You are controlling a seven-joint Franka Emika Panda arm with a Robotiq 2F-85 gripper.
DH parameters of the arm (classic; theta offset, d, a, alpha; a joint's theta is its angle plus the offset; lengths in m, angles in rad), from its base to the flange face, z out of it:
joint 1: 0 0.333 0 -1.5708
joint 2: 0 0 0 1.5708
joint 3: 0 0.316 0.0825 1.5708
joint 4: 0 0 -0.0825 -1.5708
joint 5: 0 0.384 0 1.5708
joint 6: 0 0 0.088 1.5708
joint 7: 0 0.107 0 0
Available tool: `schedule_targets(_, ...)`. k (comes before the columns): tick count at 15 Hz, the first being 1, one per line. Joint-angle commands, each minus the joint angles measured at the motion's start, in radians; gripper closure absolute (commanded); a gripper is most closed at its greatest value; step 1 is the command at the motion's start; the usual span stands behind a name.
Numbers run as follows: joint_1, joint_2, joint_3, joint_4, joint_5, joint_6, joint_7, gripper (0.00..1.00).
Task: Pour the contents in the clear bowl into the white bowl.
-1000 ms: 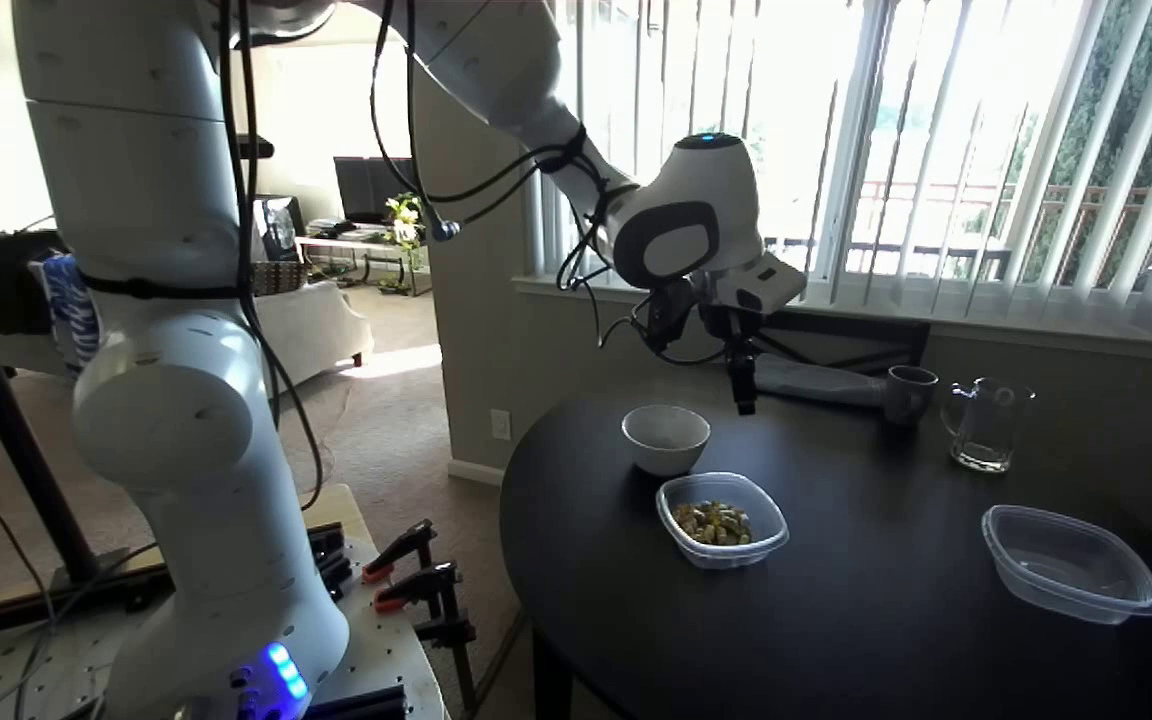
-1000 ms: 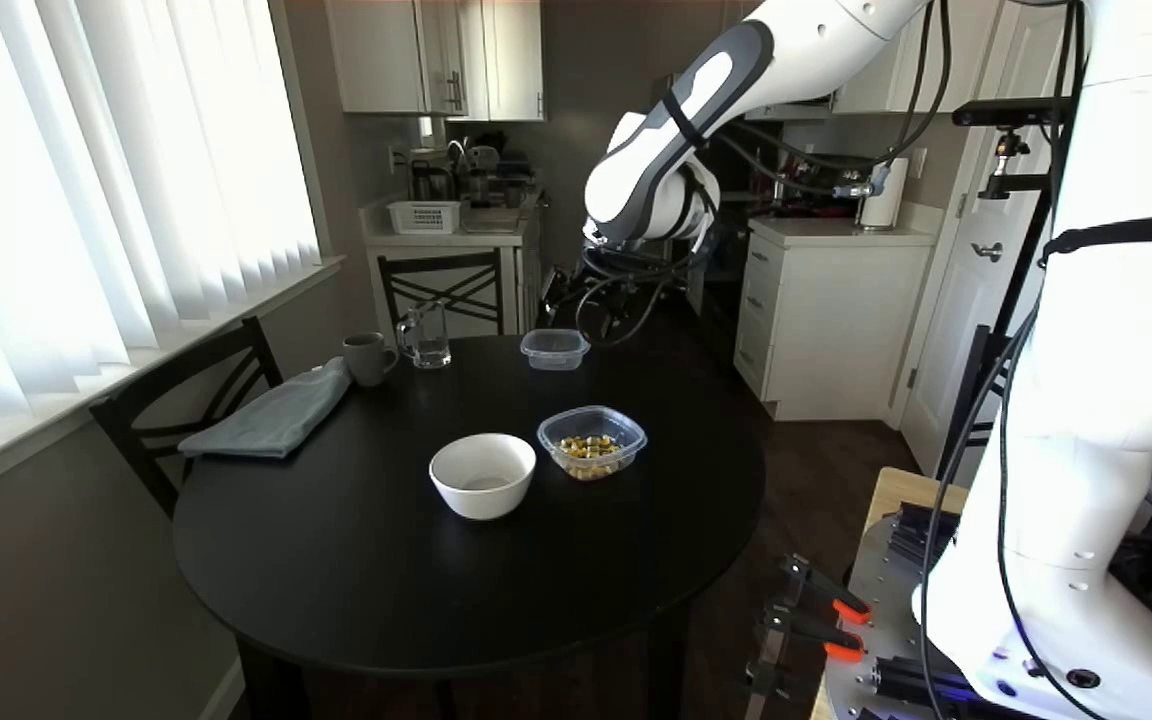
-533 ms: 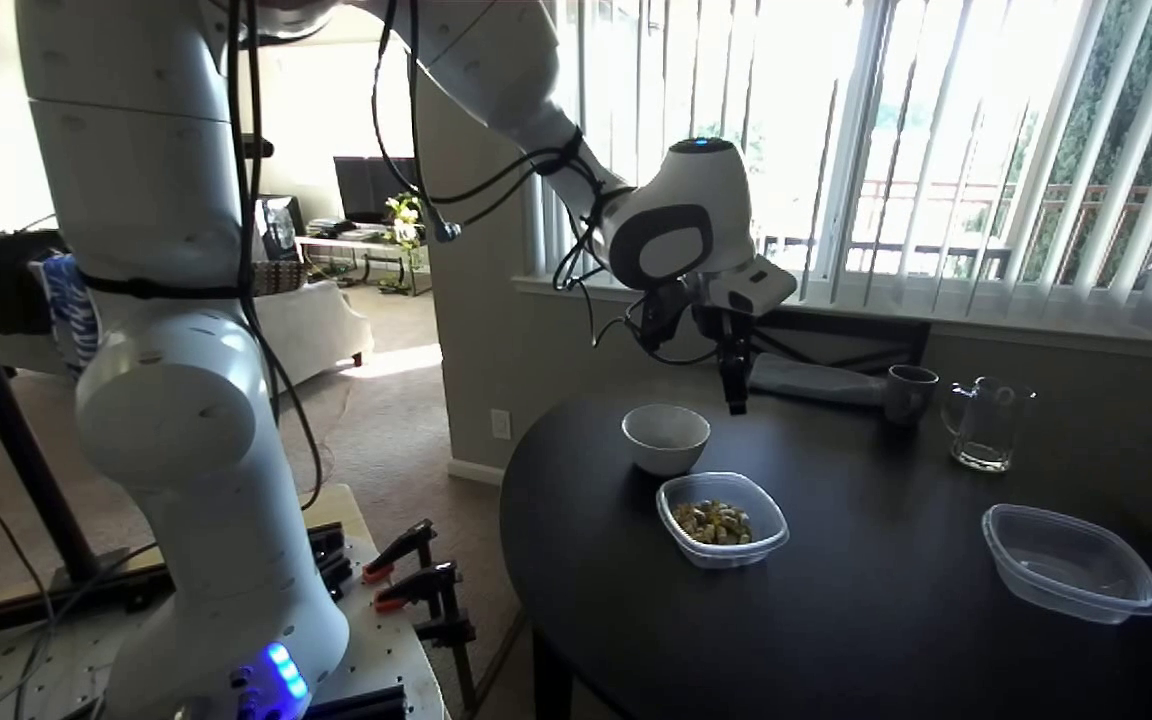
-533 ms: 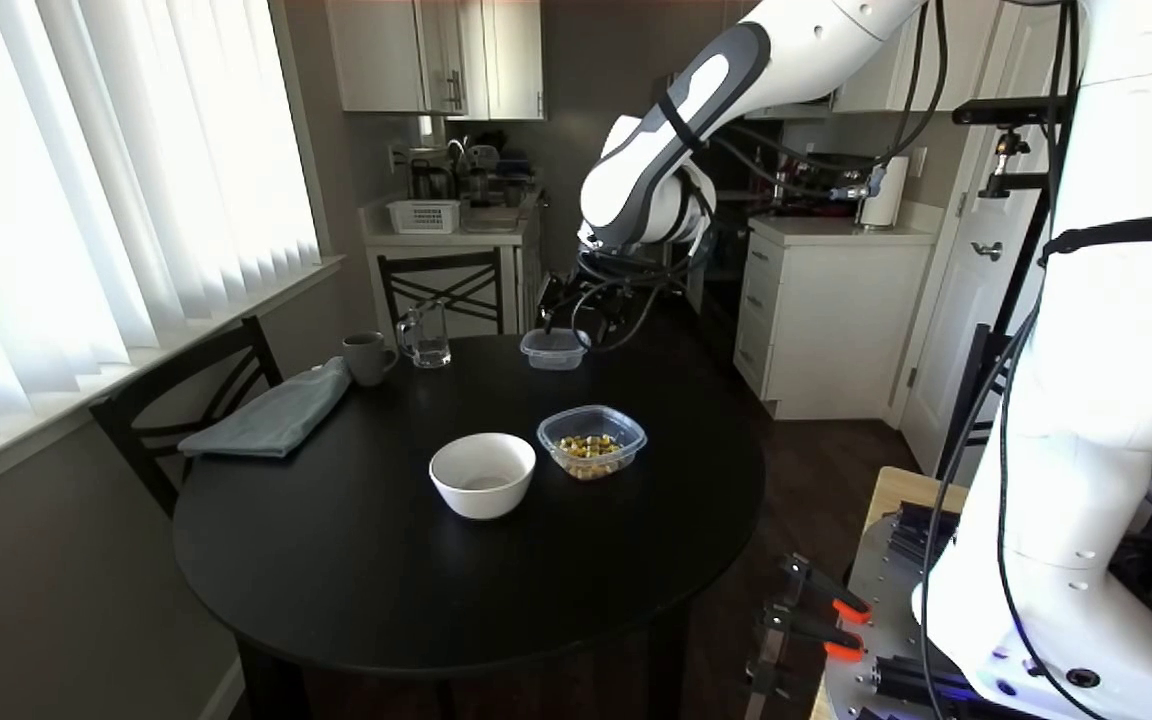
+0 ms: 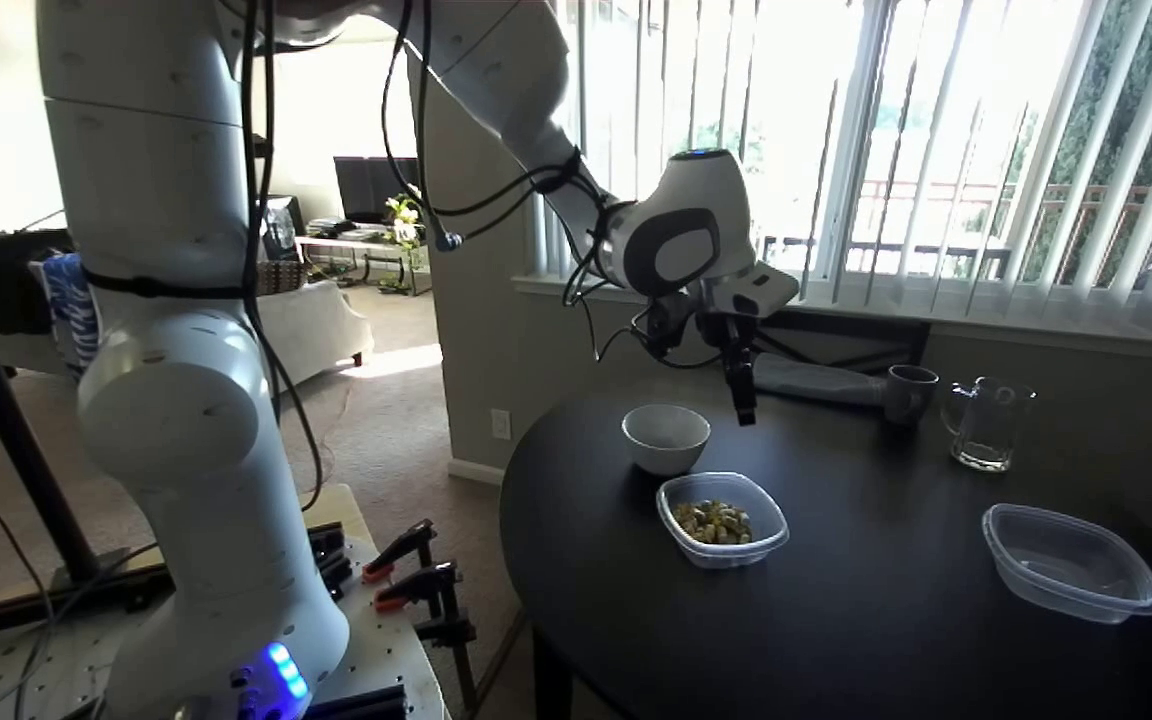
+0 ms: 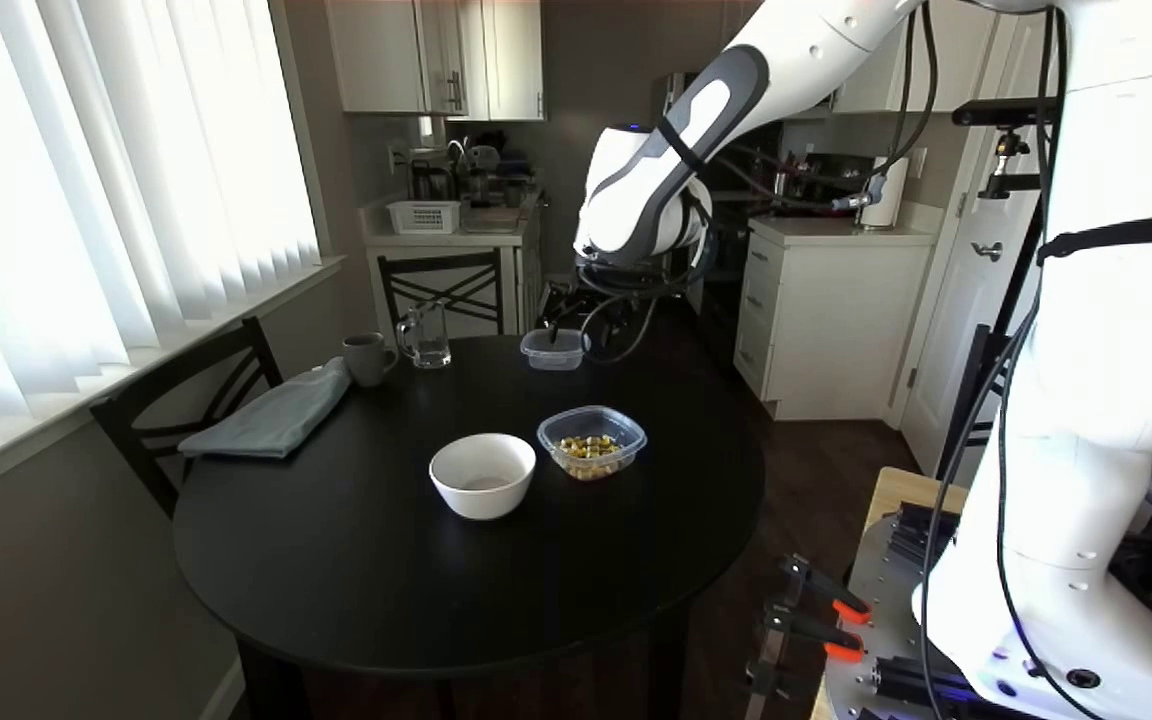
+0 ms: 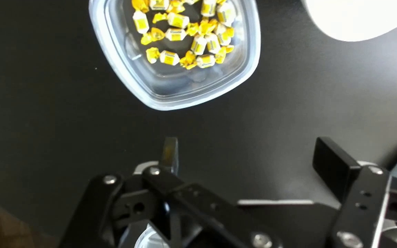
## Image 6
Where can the black wooden chair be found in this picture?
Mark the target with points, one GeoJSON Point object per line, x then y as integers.
{"type": "Point", "coordinates": [148, 395]}

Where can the white upper kitchen cabinets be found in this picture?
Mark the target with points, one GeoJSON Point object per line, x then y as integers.
{"type": "Point", "coordinates": [428, 55]}

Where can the white plastic tub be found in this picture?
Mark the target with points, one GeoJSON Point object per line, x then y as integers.
{"type": "Point", "coordinates": [422, 219]}

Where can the black coffee machine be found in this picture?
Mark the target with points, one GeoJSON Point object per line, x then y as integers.
{"type": "Point", "coordinates": [835, 180]}

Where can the grey mug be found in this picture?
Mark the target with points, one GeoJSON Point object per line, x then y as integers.
{"type": "Point", "coordinates": [365, 362]}

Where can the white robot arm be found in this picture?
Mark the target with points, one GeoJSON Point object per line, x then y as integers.
{"type": "Point", "coordinates": [1110, 335]}

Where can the white vertical window blinds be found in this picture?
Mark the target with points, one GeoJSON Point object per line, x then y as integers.
{"type": "Point", "coordinates": [108, 174]}

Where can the white door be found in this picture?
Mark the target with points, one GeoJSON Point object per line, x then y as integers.
{"type": "Point", "coordinates": [961, 322]}

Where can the grey folded cloth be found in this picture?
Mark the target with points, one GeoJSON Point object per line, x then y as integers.
{"type": "Point", "coordinates": [270, 417]}

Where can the white kitchen base cabinet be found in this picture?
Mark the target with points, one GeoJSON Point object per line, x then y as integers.
{"type": "Point", "coordinates": [829, 322]}

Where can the white paper towel roll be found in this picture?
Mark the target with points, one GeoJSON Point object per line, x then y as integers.
{"type": "Point", "coordinates": [889, 202]}

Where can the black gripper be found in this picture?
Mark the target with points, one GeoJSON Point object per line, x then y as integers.
{"type": "Point", "coordinates": [617, 280]}

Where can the white ceramic bowl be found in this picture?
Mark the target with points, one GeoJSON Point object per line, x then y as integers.
{"type": "Point", "coordinates": [480, 481]}

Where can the clear drinking glass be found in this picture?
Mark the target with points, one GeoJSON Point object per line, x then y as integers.
{"type": "Point", "coordinates": [428, 343]}

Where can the wooden robot mounting cart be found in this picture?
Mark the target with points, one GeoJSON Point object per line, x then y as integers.
{"type": "Point", "coordinates": [885, 505]}

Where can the yellow food pieces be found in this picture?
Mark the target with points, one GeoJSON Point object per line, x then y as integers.
{"type": "Point", "coordinates": [588, 448]}

